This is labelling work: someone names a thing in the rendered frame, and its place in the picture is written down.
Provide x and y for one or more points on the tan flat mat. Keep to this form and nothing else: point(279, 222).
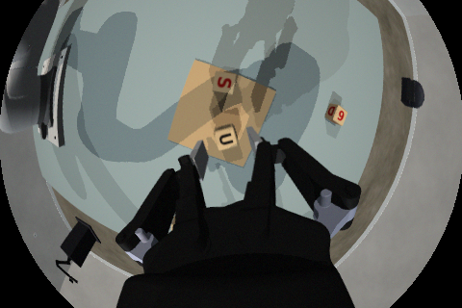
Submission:
point(200, 111)

